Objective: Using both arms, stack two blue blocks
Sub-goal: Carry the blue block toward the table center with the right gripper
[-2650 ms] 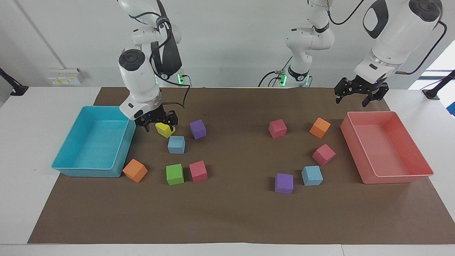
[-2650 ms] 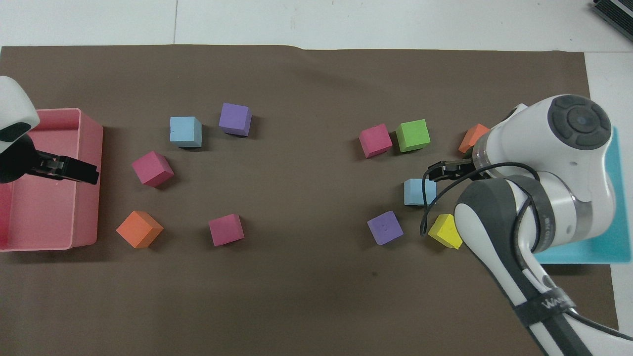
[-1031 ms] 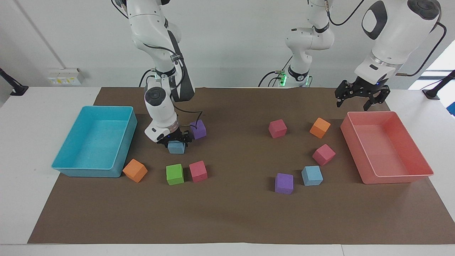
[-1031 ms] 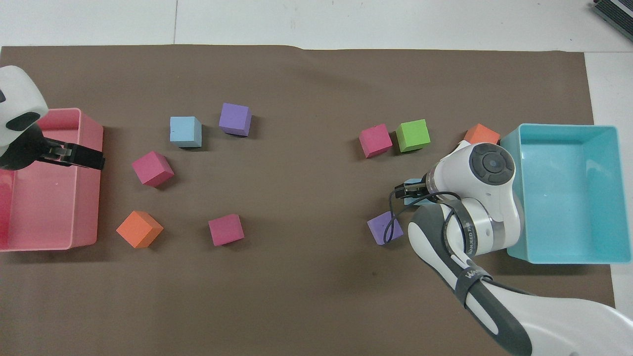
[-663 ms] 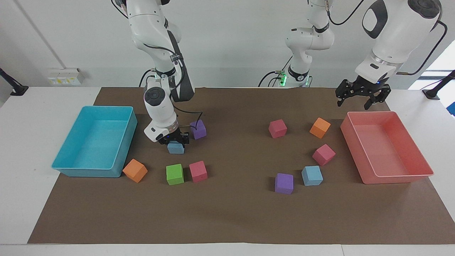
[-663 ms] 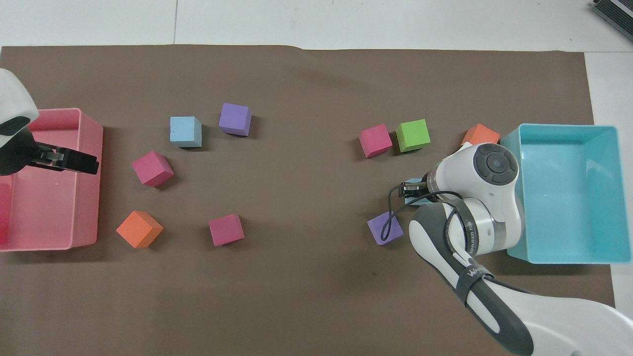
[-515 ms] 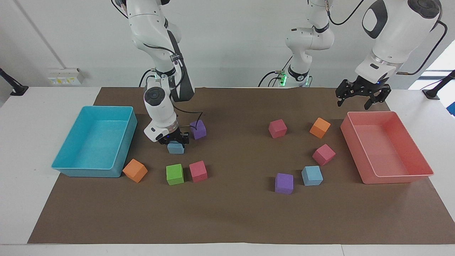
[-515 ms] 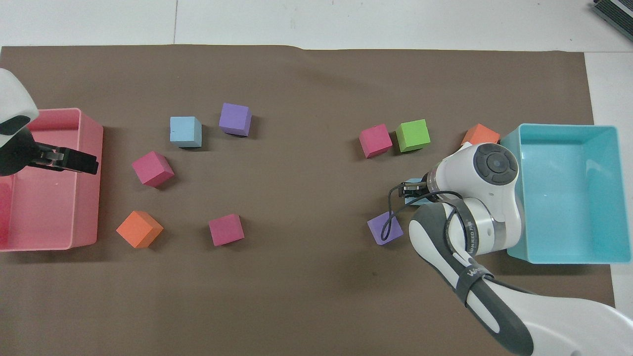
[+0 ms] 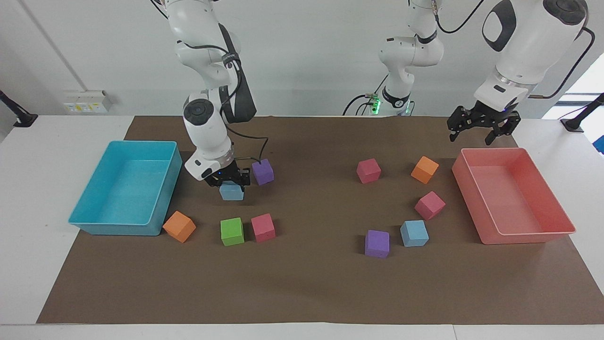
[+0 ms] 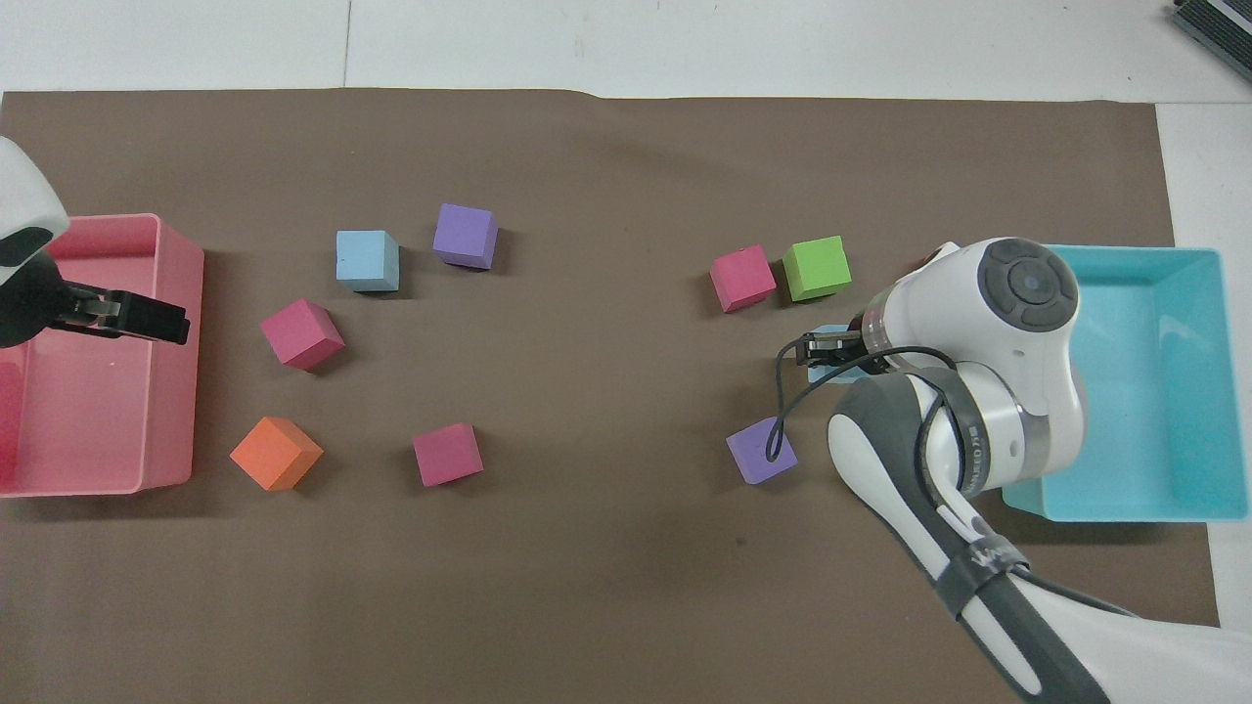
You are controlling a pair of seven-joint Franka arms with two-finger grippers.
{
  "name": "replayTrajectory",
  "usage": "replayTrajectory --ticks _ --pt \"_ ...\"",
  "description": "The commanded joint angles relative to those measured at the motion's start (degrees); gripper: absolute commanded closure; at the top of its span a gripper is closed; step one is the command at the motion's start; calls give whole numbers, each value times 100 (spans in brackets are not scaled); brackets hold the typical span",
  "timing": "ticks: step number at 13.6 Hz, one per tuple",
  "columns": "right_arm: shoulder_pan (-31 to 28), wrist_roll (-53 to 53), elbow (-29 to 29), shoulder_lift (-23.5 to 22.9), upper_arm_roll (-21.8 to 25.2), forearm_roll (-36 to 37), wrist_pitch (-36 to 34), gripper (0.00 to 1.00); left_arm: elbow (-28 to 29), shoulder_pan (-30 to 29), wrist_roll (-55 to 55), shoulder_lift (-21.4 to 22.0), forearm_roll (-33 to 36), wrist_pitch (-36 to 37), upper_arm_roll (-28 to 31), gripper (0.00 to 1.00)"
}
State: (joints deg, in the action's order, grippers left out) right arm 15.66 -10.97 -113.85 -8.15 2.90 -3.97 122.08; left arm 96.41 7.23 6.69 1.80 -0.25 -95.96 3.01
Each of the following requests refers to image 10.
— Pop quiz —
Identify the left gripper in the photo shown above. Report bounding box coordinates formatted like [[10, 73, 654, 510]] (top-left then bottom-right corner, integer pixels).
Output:
[[0, 254, 123, 350]]

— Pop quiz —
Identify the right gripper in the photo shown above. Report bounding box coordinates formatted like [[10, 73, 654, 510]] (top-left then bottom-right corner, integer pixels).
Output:
[[800, 329, 869, 370]]

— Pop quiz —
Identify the light blue foam block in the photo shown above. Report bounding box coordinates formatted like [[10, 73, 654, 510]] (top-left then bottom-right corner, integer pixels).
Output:
[[335, 230, 401, 294], [809, 324, 883, 388]]

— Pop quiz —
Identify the green foam block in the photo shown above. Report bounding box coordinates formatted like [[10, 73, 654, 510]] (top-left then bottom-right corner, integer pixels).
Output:
[[782, 235, 853, 302]]

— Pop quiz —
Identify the magenta foam block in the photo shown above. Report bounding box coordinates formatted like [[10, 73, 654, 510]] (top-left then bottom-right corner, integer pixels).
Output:
[[708, 243, 778, 314], [259, 297, 346, 372], [411, 422, 485, 488]]

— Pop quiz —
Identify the pink plastic bin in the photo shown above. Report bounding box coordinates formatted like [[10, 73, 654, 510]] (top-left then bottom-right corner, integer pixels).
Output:
[[0, 213, 205, 499]]

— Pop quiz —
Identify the purple foam block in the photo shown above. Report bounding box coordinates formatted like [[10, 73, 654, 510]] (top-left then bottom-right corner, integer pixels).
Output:
[[725, 416, 799, 487], [432, 202, 499, 271]]

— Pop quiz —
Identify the orange foam block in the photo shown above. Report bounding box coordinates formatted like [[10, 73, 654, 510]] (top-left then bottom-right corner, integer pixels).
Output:
[[229, 416, 325, 493]]

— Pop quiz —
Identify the cyan plastic bin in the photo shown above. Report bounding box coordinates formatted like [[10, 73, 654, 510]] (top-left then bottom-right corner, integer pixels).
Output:
[[1002, 244, 1252, 523]]

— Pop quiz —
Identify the black stand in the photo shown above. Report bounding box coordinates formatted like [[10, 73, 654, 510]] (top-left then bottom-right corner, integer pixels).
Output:
[[1173, 0, 1252, 57]]

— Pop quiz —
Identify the black cable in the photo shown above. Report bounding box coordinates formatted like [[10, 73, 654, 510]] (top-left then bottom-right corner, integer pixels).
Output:
[[765, 338, 969, 462]]

